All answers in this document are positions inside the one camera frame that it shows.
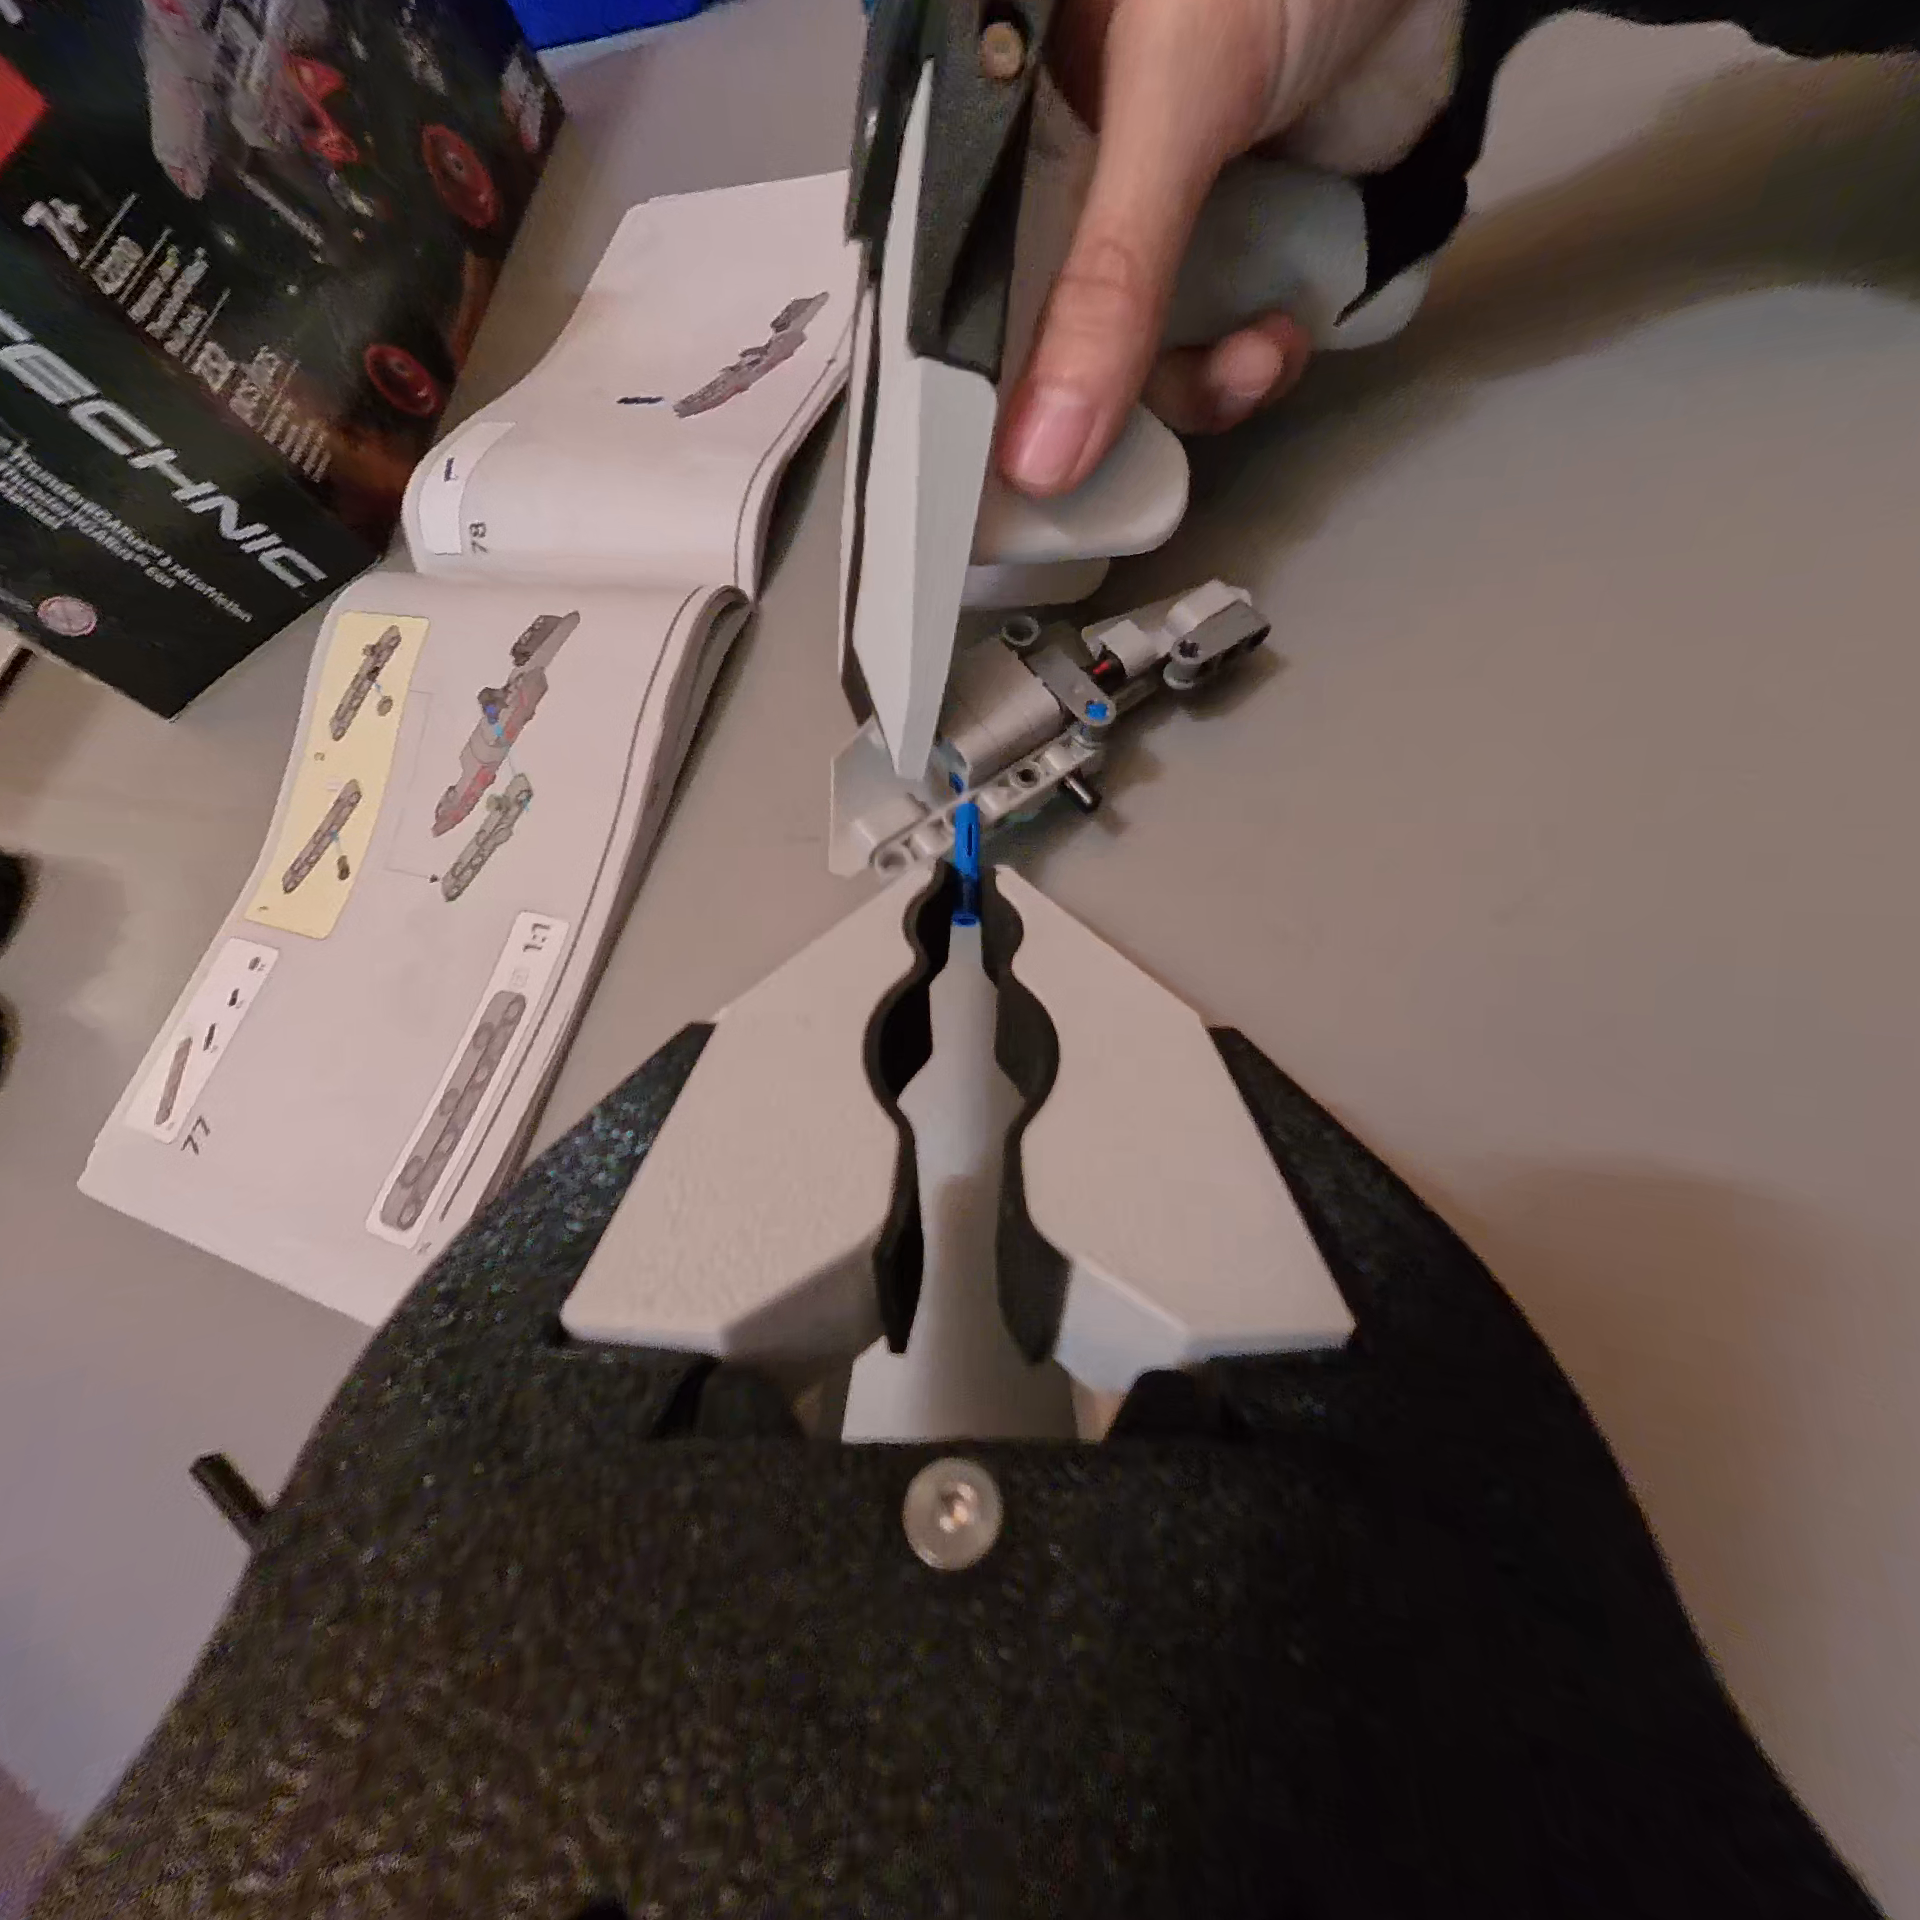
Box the building instruction booklet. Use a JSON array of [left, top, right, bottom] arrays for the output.
[[77, 172, 865, 1329]]

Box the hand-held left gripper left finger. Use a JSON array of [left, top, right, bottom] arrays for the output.
[[561, 869, 962, 1353]]

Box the blue plastic bin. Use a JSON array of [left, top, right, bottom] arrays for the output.
[[511, 0, 871, 47]]

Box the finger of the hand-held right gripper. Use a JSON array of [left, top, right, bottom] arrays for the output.
[[831, 284, 887, 726], [846, 59, 1003, 784]]

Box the black toy box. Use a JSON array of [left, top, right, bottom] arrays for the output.
[[0, 0, 570, 721]]

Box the grey desk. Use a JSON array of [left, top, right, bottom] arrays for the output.
[[0, 0, 1920, 1920]]

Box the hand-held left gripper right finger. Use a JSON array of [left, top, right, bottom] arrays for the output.
[[979, 866, 1359, 1387]]

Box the long black toy axle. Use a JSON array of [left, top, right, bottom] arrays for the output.
[[188, 1452, 280, 1546]]

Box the person's right hand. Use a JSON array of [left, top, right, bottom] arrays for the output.
[[994, 0, 1470, 499]]

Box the grey toy brick assembly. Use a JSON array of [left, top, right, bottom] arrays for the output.
[[830, 575, 1286, 879]]

